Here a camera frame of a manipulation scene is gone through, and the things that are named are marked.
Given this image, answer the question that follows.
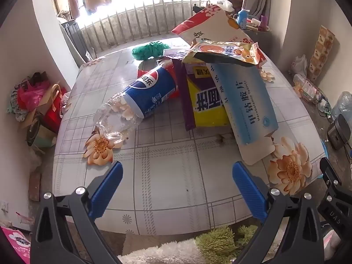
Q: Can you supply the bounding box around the green pot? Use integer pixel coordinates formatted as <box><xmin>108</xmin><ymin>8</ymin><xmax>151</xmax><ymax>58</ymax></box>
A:
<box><xmin>26</xmin><ymin>117</ymin><xmax>57</xmax><ymax>147</ymax></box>

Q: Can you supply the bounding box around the clear plastic cola bottle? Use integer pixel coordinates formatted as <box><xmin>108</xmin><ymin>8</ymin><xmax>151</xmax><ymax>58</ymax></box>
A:
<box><xmin>93</xmin><ymin>65</ymin><xmax>180</xmax><ymax>143</ymax></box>

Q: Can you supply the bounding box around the metal balcony railing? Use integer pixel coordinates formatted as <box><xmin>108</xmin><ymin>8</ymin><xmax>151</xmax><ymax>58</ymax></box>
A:
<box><xmin>59</xmin><ymin>0</ymin><xmax>229</xmax><ymax>54</ymax></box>

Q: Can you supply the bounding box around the purple packet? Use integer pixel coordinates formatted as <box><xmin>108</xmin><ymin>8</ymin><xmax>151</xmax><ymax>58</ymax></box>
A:
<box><xmin>165</xmin><ymin>56</ymin><xmax>196</xmax><ymax>131</ymax></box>

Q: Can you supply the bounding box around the pink plastic bag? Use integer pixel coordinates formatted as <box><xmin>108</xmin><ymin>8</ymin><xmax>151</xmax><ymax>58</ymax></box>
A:
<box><xmin>17</xmin><ymin>81</ymin><xmax>47</xmax><ymax>112</ymax></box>

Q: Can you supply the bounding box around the green fluffy rug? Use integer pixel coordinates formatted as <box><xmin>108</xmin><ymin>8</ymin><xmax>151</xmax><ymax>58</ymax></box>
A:
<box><xmin>195</xmin><ymin>225</ymin><xmax>259</xmax><ymax>262</ymax></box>

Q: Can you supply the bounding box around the red white paper bag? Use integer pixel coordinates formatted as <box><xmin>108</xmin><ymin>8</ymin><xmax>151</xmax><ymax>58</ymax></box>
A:
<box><xmin>171</xmin><ymin>4</ymin><xmax>267</xmax><ymax>66</ymax></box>

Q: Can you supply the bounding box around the orange snack packet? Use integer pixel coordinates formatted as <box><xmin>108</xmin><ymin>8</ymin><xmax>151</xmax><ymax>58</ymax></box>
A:
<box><xmin>182</xmin><ymin>40</ymin><xmax>260</xmax><ymax>69</ymax></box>

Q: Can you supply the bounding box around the yellow cardboard box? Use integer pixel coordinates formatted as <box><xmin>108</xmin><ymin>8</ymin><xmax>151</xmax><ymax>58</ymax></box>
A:
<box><xmin>187</xmin><ymin>73</ymin><xmax>230</xmax><ymax>128</ymax></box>

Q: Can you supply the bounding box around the black rice cooker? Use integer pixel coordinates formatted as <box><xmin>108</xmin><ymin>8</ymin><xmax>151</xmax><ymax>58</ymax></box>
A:
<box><xmin>327</xmin><ymin>114</ymin><xmax>352</xmax><ymax>150</ymax></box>

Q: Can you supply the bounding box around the black metal gate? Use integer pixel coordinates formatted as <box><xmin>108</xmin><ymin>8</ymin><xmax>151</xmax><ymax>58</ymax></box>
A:
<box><xmin>62</xmin><ymin>20</ymin><xmax>88</xmax><ymax>64</ymax></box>

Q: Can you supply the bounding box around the white plastic bag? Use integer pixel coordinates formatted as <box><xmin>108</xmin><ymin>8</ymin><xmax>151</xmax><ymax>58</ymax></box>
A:
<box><xmin>291</xmin><ymin>54</ymin><xmax>308</xmax><ymax>75</ymax></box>

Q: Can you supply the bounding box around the red packet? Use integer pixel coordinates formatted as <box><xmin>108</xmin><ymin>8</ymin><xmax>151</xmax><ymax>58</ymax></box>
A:
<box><xmin>137</xmin><ymin>59</ymin><xmax>180</xmax><ymax>101</ymax></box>

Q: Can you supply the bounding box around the large water jug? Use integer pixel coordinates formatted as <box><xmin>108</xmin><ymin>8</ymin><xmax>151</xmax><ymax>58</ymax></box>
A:
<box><xmin>331</xmin><ymin>91</ymin><xmax>352</xmax><ymax>121</ymax></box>

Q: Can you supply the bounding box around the pink printed bag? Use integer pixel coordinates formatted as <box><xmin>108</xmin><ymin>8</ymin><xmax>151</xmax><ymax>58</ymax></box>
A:
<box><xmin>0</xmin><ymin>225</ymin><xmax>31</xmax><ymax>264</ymax></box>

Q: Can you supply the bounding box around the blue detergent bottle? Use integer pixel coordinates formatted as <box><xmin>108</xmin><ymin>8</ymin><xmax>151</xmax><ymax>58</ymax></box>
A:
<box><xmin>238</xmin><ymin>9</ymin><xmax>249</xmax><ymax>29</ymax></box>

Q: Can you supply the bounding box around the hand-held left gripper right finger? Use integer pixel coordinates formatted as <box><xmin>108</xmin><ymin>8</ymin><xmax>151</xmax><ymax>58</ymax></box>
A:
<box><xmin>232</xmin><ymin>161</ymin><xmax>326</xmax><ymax>264</ymax></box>

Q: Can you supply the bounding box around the floral tablecloth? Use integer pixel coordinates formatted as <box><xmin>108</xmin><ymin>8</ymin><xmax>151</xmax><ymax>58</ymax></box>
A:
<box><xmin>53</xmin><ymin>40</ymin><xmax>326</xmax><ymax>235</ymax></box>

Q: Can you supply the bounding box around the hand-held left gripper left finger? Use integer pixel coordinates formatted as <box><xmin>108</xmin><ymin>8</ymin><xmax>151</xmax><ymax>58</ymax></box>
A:
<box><xmin>30</xmin><ymin>161</ymin><xmax>124</xmax><ymax>264</ymax></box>

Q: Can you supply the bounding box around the tile-patterned roll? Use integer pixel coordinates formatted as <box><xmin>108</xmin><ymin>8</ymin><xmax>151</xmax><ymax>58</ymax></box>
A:
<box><xmin>306</xmin><ymin>25</ymin><xmax>335</xmax><ymax>83</ymax></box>

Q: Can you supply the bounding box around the blue and white medicine box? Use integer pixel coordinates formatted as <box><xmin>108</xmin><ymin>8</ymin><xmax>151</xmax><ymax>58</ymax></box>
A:
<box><xmin>206</xmin><ymin>63</ymin><xmax>279</xmax><ymax>165</ymax></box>

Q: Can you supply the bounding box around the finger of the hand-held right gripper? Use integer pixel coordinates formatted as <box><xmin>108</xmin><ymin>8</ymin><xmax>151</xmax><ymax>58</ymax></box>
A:
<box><xmin>319</xmin><ymin>157</ymin><xmax>344</xmax><ymax>196</ymax></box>

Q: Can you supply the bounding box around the green plastic bag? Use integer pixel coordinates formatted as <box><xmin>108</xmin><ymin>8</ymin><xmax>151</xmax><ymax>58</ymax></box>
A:
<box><xmin>132</xmin><ymin>41</ymin><xmax>171</xmax><ymax>60</ymax></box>

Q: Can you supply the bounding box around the white fluffy towel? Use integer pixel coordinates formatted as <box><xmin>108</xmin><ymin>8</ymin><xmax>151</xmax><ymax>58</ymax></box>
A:
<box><xmin>118</xmin><ymin>240</ymin><xmax>209</xmax><ymax>264</ymax></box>

